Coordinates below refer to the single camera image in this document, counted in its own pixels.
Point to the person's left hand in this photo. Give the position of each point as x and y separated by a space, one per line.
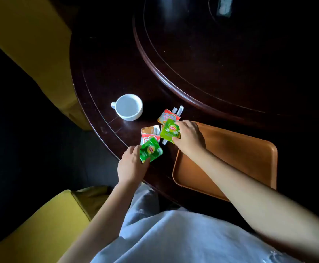
130 169

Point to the person's right hand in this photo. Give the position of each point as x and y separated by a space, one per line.
191 138

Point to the person's left thumb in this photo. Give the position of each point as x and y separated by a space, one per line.
146 165

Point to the person's right thumb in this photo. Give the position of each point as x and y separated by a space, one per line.
176 141

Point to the green tea bag packet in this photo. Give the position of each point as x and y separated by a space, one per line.
150 150
170 130

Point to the person's right forearm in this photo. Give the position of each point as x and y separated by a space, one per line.
258 205

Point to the person's left forearm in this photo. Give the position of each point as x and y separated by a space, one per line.
104 224

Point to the white stick sachet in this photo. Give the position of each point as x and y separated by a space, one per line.
164 141
156 129
180 110
174 110

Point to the red orange drink packet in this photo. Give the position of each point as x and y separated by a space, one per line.
167 116
148 137

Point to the brown paper sachet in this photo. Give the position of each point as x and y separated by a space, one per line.
147 130

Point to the orange brown serving tray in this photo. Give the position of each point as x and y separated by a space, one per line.
230 158

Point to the white ceramic cup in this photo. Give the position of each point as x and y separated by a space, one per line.
128 107

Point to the person's light grey garment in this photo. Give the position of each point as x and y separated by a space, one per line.
176 235

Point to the dark wooden turntable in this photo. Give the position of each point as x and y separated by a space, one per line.
230 51

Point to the yellow upholstered chair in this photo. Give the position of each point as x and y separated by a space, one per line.
30 46
39 224

